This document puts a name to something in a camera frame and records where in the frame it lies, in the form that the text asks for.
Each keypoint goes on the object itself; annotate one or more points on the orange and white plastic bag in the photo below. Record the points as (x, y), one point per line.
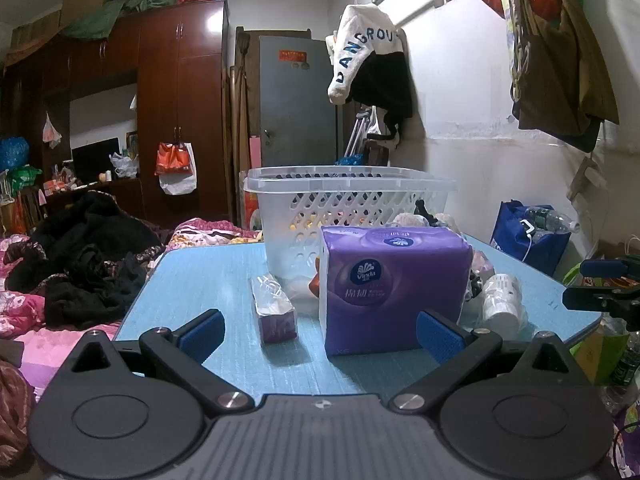
(174, 165)

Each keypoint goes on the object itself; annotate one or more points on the pink board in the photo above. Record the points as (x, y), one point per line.
(255, 152)

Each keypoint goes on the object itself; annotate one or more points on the green plastic bag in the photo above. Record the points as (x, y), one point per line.
(26, 177)

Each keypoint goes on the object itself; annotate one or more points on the white crumpled plastic bag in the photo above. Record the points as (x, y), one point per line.
(125, 166)

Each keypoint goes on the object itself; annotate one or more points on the blue shopping bag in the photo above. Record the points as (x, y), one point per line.
(530, 255)

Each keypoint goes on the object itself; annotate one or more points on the brown wooden wardrobe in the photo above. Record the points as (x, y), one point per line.
(170, 85)

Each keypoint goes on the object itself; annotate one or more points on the green cardboard box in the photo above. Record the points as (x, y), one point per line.
(602, 355)

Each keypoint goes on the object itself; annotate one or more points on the brown striped cloth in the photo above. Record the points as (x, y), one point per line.
(12, 410)

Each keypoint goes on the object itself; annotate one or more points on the large purple tissue pack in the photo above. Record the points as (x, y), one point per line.
(390, 285)

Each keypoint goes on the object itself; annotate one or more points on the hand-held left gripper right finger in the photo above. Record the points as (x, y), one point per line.
(439, 336)

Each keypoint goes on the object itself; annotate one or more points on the dark plastic bottle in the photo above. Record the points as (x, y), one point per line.
(625, 372)

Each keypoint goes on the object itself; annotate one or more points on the small purple tissue packet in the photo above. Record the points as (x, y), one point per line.
(275, 312)

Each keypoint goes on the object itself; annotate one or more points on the olive brown hanging bag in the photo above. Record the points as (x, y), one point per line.
(565, 75)

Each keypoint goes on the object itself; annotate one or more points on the cardboard boxes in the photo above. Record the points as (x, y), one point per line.
(60, 15)

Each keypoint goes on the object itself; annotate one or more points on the white phone charger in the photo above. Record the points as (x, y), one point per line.
(527, 227)

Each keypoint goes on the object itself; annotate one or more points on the small blue crumpled bag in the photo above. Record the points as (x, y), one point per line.
(349, 161)

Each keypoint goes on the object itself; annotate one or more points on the clear plastic water bottle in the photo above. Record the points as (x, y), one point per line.
(550, 220)

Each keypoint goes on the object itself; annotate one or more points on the black hanging garment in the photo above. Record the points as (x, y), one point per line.
(385, 85)

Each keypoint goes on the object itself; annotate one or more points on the black monitor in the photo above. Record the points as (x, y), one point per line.
(95, 160)

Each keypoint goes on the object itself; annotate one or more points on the grey metal door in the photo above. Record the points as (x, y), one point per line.
(295, 105)

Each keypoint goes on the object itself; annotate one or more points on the blue plastic bag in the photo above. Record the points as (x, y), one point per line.
(12, 154)

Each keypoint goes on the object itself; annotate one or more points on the white plastic lattice basket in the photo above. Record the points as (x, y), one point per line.
(350, 195)

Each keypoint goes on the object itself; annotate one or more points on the white hanging bag with red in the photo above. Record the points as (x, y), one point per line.
(51, 132)

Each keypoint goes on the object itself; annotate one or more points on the wooden sticks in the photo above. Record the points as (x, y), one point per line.
(241, 100)

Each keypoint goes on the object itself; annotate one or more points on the stack of white cups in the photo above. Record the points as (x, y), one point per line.
(502, 300)

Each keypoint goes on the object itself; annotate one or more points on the green cloth bundle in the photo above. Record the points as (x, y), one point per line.
(105, 17)

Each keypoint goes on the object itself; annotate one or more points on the pile of black clothes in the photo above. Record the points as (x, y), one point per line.
(85, 255)

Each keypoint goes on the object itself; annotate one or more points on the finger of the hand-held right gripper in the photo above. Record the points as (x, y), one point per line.
(607, 267)
(595, 301)

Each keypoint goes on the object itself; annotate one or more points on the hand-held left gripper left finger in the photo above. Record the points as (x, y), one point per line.
(202, 334)

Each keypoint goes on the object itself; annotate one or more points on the pink floral blanket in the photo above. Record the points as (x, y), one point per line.
(20, 305)

